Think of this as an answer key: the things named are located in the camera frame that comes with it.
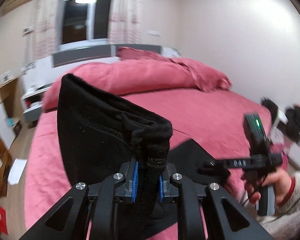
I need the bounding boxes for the window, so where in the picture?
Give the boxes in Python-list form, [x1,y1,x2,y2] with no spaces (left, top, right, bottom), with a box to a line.
[58,0,111,51]

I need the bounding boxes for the pink bed sheet mattress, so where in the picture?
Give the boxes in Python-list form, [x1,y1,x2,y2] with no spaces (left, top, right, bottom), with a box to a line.
[24,83,271,228]

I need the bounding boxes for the pink patterned curtain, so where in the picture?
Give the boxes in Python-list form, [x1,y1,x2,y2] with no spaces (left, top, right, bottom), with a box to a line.
[33,0,143,60]

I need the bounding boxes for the black pants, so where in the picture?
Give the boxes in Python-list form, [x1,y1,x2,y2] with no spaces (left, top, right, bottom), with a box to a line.
[57,74,230,239]

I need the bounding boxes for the white paper on floor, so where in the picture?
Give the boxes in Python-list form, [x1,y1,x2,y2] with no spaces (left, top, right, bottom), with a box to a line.
[8,158,27,185]

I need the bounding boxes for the white cabinet door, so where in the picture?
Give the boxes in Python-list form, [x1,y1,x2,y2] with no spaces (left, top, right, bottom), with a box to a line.
[0,96,15,150]

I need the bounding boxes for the person right forearm white sleeve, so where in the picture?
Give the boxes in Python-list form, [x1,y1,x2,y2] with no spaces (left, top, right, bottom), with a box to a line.
[244,168,300,239]

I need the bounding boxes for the white bedside table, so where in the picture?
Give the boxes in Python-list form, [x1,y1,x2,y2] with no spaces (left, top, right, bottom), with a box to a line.
[20,83,52,123]

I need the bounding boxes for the pink ruffled pillow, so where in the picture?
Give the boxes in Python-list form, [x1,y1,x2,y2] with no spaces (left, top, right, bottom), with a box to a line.
[116,46,232,92]

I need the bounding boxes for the grey white headboard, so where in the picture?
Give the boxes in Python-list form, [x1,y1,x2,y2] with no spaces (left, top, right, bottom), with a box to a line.
[21,44,181,92]

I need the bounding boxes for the pink folded duvet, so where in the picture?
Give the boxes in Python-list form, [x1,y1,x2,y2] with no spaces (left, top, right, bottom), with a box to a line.
[42,60,198,112]

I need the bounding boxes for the wooden desk shelf unit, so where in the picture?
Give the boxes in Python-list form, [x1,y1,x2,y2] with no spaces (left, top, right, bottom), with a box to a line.
[0,77,21,197]

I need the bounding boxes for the person right hand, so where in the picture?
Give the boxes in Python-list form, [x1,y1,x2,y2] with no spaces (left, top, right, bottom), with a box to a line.
[244,168,295,206]

